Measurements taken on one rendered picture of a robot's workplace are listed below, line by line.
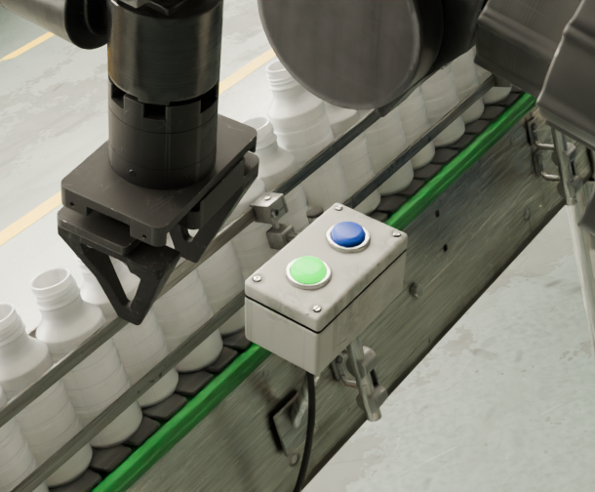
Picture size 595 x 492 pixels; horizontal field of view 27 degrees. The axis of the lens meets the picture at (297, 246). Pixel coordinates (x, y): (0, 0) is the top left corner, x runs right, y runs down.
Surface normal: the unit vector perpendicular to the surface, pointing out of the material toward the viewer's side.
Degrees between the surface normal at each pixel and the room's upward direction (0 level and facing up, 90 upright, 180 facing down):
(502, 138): 90
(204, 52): 115
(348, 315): 110
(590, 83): 85
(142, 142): 98
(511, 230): 90
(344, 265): 20
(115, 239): 25
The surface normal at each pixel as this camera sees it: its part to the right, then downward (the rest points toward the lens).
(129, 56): -0.54, 0.53
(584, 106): -0.61, 0.63
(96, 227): 0.09, -0.74
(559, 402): -0.26, -0.85
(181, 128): 0.41, 0.64
